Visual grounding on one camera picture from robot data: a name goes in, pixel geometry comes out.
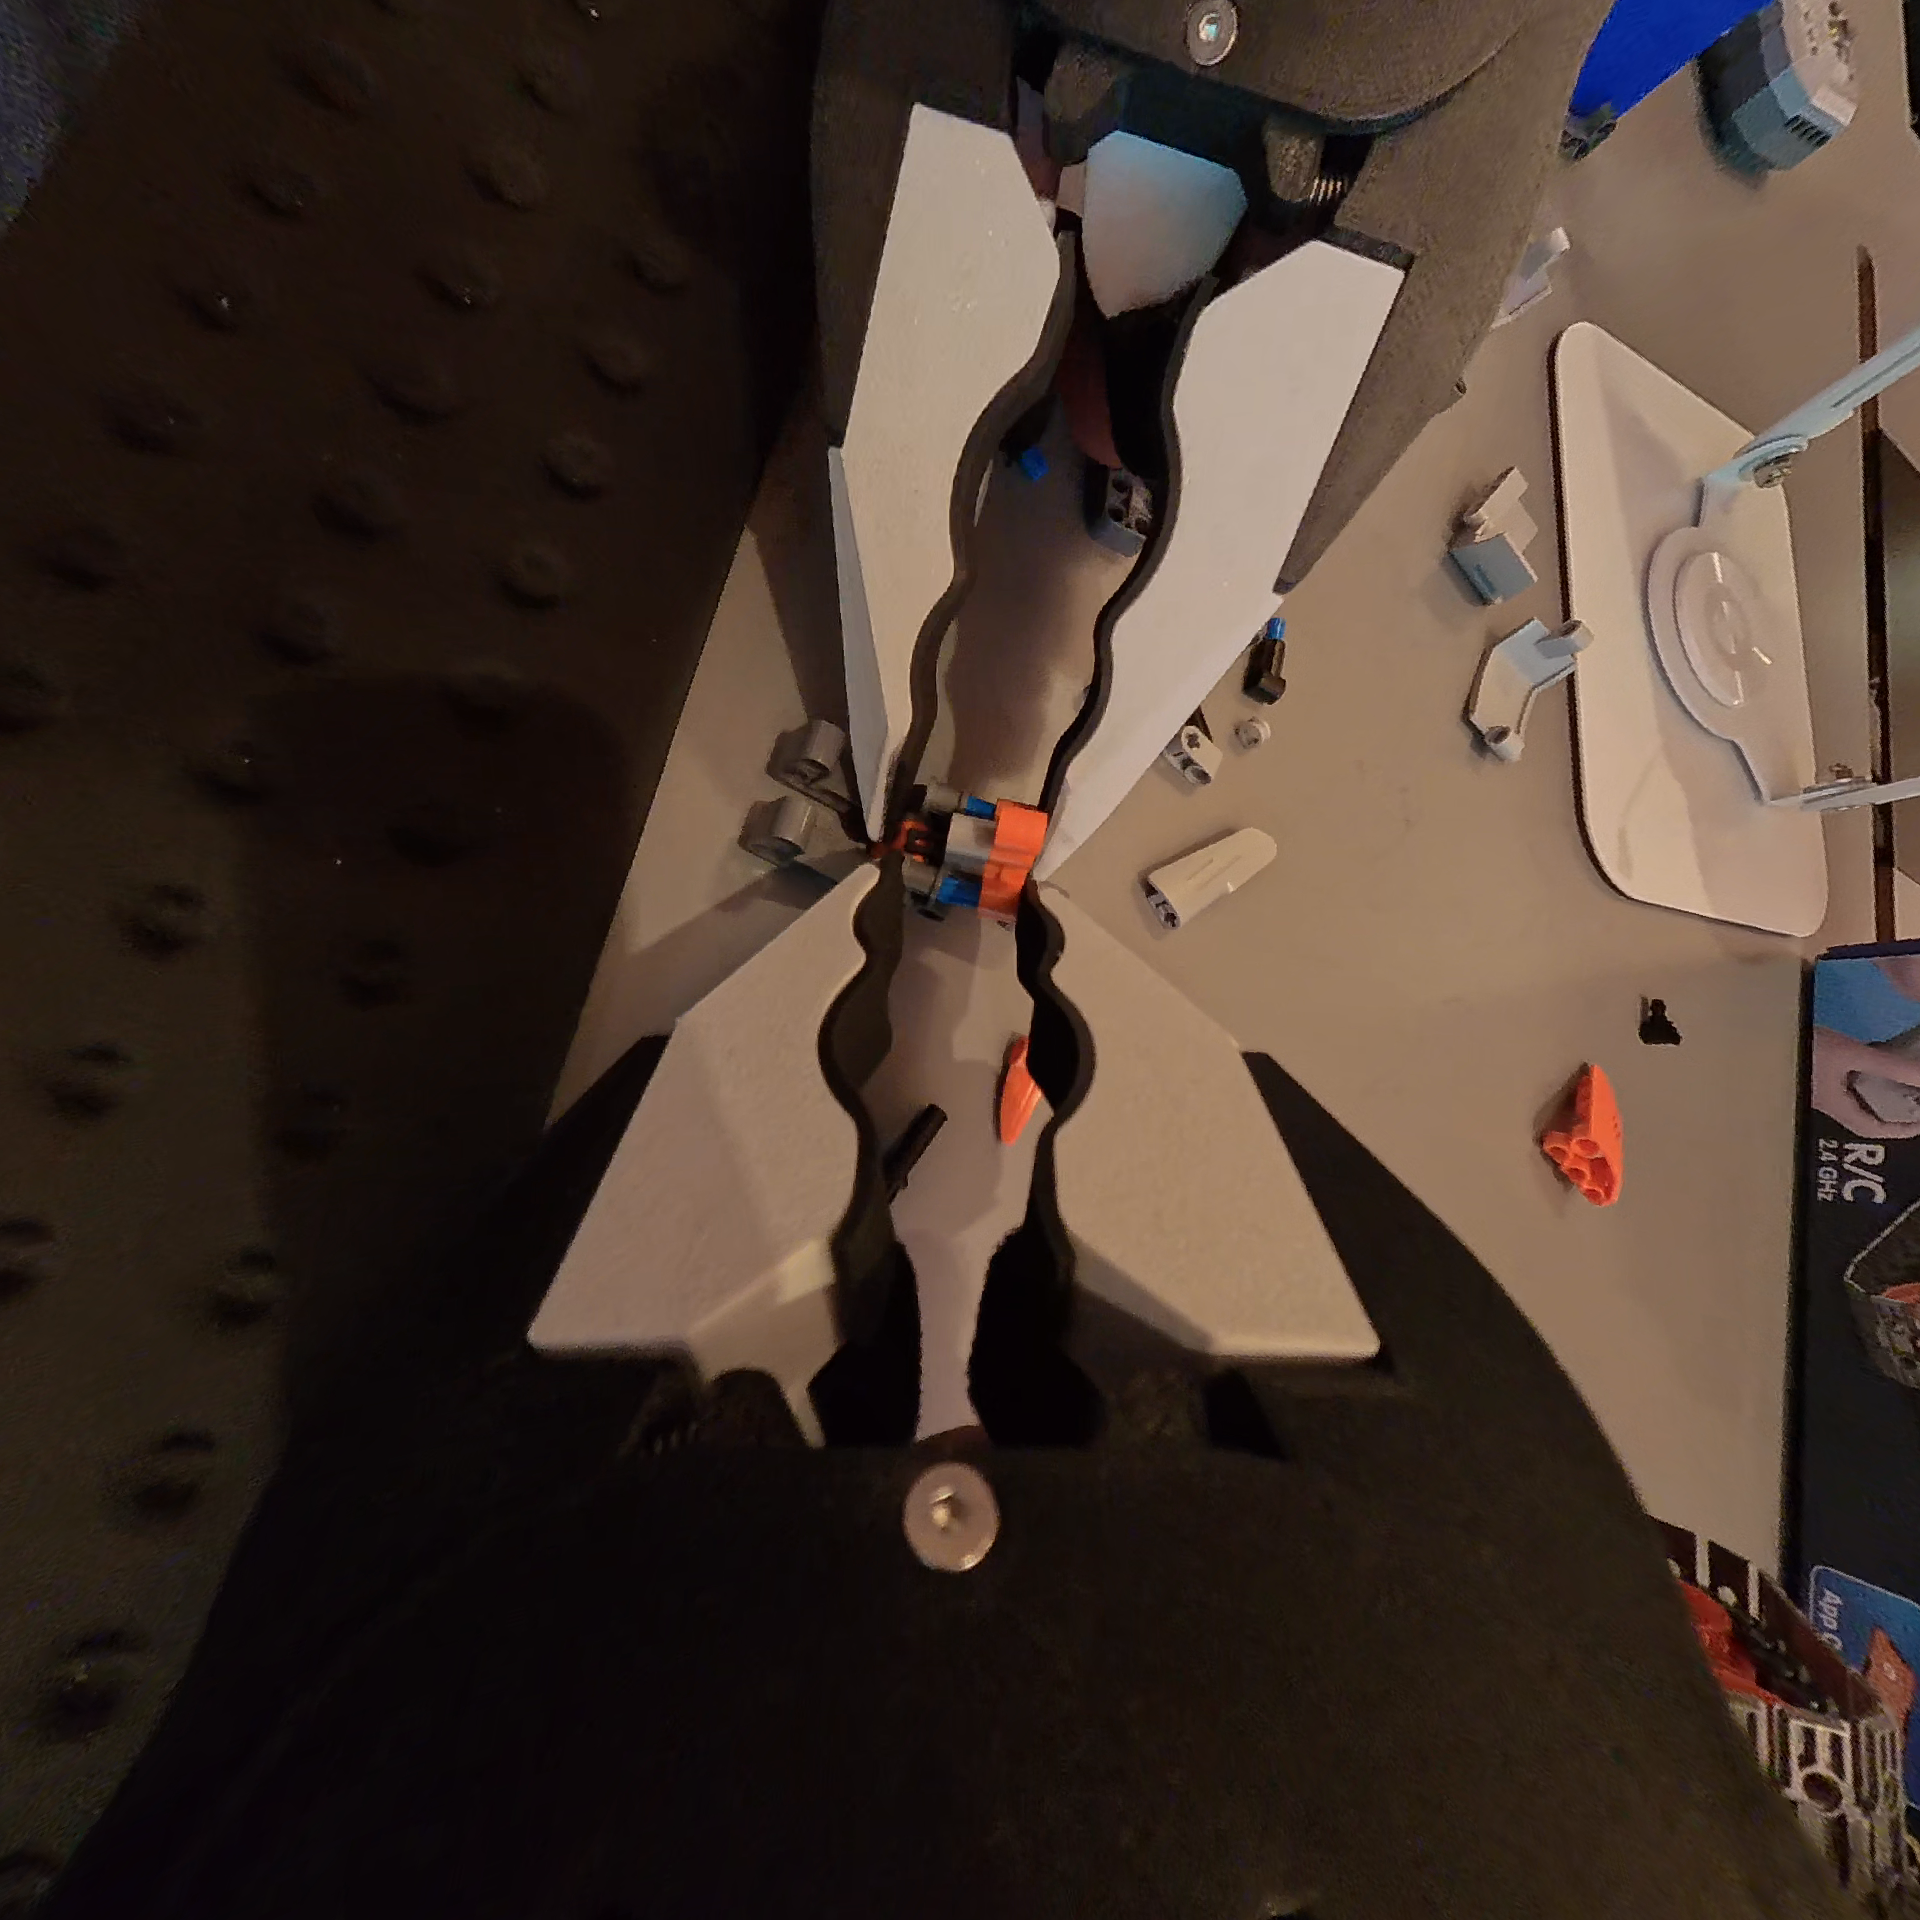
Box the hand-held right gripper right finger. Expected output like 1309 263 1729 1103
1019 881 1382 1369

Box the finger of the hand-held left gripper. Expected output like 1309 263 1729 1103
828 104 1082 855
1032 237 1420 885

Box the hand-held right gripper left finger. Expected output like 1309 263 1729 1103
529 867 904 1369

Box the orange pin connector cluster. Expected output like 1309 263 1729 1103
897 779 1048 922

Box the pile of light grey panels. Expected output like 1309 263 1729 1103
1497 224 1576 320

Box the blue plastic bin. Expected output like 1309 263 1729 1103
1569 0 1770 133

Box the light grey box panel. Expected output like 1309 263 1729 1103
1446 467 1540 607

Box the grey toy battery hub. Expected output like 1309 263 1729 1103
1696 0 1873 176

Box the white curved blade panel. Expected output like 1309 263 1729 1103
1144 826 1281 932

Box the light grey curved panel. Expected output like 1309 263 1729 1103
1465 615 1596 762

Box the orange wedge brick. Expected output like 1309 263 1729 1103
1538 1060 1632 1209

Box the white book stand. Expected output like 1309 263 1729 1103
1549 320 1920 941

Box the black perforated pad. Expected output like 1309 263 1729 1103
0 0 825 1892

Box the dark blue robot kit box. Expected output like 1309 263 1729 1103
1786 939 1920 1666

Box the grey tracked toy robot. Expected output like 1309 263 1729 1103
1658 1519 1920 1896

